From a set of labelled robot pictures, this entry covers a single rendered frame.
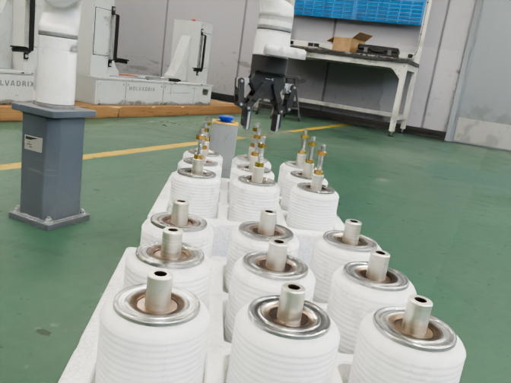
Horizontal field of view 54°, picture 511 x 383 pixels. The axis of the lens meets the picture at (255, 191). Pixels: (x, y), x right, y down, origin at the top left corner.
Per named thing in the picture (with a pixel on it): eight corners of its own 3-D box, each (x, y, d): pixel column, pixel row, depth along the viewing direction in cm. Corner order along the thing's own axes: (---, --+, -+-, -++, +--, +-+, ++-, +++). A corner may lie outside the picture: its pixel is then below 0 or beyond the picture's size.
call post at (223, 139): (198, 233, 139) (211, 122, 132) (200, 225, 146) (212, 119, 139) (223, 236, 140) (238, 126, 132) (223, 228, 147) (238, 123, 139)
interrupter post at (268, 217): (257, 236, 67) (261, 213, 66) (256, 230, 69) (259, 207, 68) (274, 238, 67) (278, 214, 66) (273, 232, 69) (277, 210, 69)
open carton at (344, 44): (338, 54, 572) (341, 33, 566) (369, 57, 547) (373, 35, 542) (324, 51, 549) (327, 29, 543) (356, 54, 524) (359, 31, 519)
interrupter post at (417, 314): (404, 337, 45) (413, 304, 44) (395, 324, 47) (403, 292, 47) (430, 340, 45) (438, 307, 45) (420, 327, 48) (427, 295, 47)
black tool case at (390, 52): (359, 56, 546) (361, 45, 543) (398, 61, 534) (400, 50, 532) (355, 53, 514) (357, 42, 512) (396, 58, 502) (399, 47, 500)
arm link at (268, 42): (267, 55, 95) (271, 20, 94) (242, 52, 105) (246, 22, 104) (307, 61, 99) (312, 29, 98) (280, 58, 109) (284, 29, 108)
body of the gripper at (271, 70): (280, 55, 109) (273, 99, 111) (245, 49, 105) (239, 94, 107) (296, 56, 102) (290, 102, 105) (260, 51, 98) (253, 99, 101)
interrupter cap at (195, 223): (146, 230, 63) (146, 225, 63) (153, 213, 70) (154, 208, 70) (206, 237, 64) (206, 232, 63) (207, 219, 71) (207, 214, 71)
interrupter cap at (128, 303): (103, 325, 40) (104, 318, 40) (122, 285, 47) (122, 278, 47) (198, 333, 41) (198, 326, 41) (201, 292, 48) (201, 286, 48)
